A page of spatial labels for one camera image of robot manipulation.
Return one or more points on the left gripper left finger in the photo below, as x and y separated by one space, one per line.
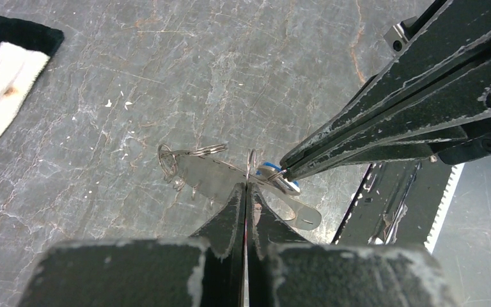
204 269

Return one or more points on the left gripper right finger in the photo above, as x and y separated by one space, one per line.
287 270

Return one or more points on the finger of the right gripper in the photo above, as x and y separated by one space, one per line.
406 133
448 40

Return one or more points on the key with blue tag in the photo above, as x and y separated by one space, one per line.
273 175

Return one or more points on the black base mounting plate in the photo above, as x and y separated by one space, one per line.
395 203

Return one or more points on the black white checkered blanket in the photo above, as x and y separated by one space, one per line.
26 47

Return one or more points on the white slotted cable duct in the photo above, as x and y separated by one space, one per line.
443 207

